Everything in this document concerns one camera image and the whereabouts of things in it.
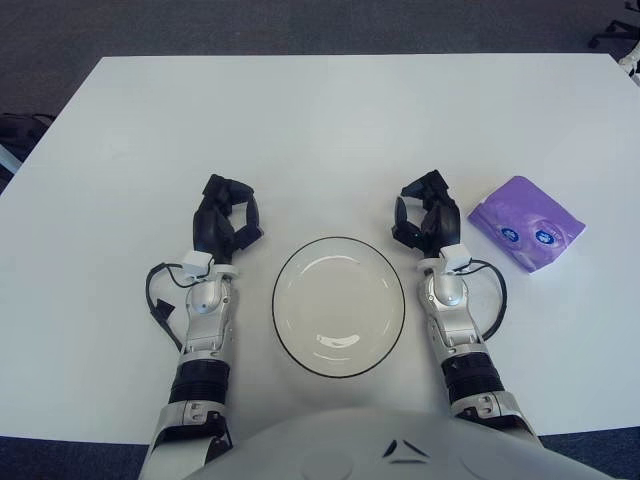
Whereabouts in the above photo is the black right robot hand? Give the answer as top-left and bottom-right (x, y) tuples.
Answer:
(391, 169), (462, 259)

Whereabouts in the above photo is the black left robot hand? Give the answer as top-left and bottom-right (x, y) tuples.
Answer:
(192, 173), (265, 261)

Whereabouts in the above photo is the purple tissue paper pack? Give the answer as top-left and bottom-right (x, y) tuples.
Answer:
(467, 174), (587, 275)

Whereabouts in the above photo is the white plate with black rim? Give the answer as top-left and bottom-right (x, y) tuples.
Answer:
(271, 236), (407, 380)

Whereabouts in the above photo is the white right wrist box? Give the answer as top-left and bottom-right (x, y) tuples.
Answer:
(442, 244), (474, 274)

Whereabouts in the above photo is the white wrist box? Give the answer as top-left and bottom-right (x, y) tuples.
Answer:
(442, 244), (474, 274)
(182, 251), (214, 279)

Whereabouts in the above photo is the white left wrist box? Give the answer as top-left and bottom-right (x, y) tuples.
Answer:
(182, 251), (214, 279)

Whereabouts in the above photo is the black bag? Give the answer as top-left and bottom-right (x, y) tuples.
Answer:
(0, 113), (56, 146)

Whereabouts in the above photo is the white bar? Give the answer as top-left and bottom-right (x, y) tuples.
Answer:
(0, 144), (22, 176)

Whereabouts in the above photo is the grey robot torso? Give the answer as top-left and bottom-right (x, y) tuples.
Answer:
(99, 403), (640, 480)

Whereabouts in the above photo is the black office chair base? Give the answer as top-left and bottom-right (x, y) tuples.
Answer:
(587, 19), (640, 49)

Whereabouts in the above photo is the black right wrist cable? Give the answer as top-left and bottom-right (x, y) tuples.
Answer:
(469, 259), (507, 341)

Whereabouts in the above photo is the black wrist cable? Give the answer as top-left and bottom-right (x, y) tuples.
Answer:
(469, 259), (507, 341)
(145, 263), (194, 351)

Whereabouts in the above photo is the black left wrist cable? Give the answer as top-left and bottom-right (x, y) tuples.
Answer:
(145, 263), (194, 351)

